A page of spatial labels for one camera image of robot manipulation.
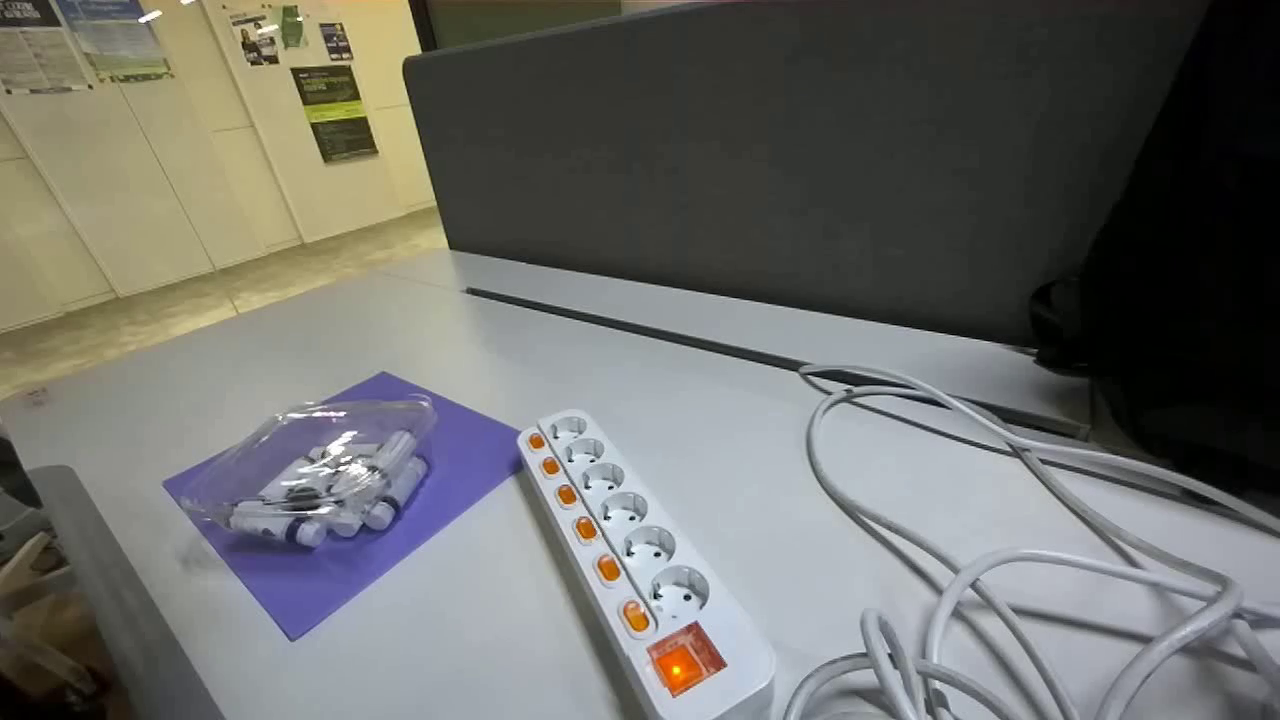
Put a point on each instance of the white six-socket power strip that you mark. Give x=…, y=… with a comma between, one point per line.
x=673, y=627

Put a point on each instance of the clear bag of white parts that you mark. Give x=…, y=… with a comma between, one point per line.
x=333, y=468

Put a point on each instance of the grey desk divider panel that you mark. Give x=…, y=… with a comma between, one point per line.
x=923, y=160

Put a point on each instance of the dark poster on wall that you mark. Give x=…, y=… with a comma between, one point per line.
x=333, y=113

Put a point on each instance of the notice sheets on wall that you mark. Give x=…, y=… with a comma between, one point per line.
x=61, y=46

